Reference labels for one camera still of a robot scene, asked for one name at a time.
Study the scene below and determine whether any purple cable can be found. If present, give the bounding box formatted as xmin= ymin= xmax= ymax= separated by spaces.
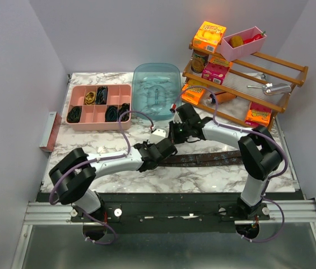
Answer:
xmin=49 ymin=110 xmax=156 ymax=246
xmin=170 ymin=85 xmax=290 ymax=244

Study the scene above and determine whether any orange box lower left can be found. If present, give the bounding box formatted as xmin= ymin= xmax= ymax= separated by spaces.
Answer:
xmin=182 ymin=79 xmax=208 ymax=105

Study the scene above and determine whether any orange pump bottle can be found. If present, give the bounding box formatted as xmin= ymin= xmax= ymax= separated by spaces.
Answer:
xmin=205 ymin=92 xmax=236 ymax=105

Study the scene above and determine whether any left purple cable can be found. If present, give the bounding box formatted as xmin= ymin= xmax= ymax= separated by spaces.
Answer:
xmin=49 ymin=110 xmax=156 ymax=246

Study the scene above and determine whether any yellow label can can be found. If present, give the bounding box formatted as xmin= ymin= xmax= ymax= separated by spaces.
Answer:
xmin=191 ymin=50 xmax=209 ymax=73

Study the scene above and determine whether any brown round toy fruit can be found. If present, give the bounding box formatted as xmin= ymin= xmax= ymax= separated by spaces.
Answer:
xmin=229 ymin=35 xmax=244 ymax=48

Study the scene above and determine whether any teal black rolled tie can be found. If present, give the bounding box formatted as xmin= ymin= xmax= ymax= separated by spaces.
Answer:
xmin=105 ymin=105 xmax=119 ymax=122

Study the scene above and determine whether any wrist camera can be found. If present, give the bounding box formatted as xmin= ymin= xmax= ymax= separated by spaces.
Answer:
xmin=148 ymin=129 xmax=166 ymax=143
xmin=173 ymin=110 xmax=183 ymax=124

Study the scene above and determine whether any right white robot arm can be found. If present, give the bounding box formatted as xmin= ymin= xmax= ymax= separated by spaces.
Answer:
xmin=169 ymin=103 xmax=286 ymax=220

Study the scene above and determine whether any metal scoop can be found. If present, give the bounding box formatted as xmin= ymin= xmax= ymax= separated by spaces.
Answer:
xmin=247 ymin=83 xmax=292 ymax=96

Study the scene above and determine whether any orange pink box lower right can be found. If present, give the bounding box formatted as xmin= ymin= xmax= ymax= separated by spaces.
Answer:
xmin=244 ymin=101 xmax=272 ymax=128

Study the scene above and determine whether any orange box top shelf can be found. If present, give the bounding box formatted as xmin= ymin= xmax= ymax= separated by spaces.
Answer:
xmin=192 ymin=21 xmax=226 ymax=53

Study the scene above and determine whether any red toy pepper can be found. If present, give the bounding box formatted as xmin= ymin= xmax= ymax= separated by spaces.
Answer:
xmin=243 ymin=31 xmax=266 ymax=44

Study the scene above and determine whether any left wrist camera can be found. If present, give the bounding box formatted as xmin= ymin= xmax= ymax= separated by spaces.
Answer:
xmin=148 ymin=129 xmax=166 ymax=143

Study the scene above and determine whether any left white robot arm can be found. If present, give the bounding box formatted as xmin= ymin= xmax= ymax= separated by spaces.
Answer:
xmin=49 ymin=138 xmax=177 ymax=221

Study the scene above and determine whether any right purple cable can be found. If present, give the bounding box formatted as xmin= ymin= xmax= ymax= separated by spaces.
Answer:
xmin=170 ymin=85 xmax=290 ymax=244

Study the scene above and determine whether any aluminium rail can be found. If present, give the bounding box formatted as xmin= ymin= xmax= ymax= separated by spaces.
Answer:
xmin=24 ymin=200 xmax=316 ymax=225

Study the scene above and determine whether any wooden tiered shelf rack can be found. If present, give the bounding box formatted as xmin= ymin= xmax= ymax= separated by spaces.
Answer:
xmin=182 ymin=52 xmax=309 ymax=130

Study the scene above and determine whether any dark green rolled tie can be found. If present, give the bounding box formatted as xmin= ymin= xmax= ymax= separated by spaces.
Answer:
xmin=66 ymin=106 xmax=82 ymax=123

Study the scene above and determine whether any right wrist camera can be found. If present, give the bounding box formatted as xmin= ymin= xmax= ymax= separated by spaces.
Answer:
xmin=173 ymin=110 xmax=183 ymax=124

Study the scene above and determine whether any pink box middle shelf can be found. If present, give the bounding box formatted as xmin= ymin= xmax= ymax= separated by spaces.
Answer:
xmin=202 ymin=57 xmax=233 ymax=85

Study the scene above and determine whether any pink white box at wall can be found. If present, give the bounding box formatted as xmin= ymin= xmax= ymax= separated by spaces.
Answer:
xmin=39 ymin=112 xmax=62 ymax=152

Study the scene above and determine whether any blue transparent plastic tub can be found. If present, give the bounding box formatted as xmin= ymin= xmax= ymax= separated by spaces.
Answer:
xmin=132 ymin=63 xmax=182 ymax=121

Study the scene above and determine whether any pink rectangular bin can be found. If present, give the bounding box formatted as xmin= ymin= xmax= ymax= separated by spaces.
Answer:
xmin=219 ymin=26 xmax=267 ymax=62

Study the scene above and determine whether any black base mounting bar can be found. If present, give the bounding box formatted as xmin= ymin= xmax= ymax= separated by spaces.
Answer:
xmin=71 ymin=192 xmax=271 ymax=235

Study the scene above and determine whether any black yellow rolled tie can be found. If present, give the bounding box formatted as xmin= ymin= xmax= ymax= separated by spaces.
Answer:
xmin=118 ymin=103 xmax=131 ymax=122

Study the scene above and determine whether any dark blue rolled tie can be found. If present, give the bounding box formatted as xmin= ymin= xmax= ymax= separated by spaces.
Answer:
xmin=95 ymin=86 xmax=108 ymax=105

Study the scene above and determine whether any pink compartment organizer tray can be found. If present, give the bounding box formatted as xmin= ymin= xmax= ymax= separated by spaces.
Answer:
xmin=65 ymin=84 xmax=132 ymax=131

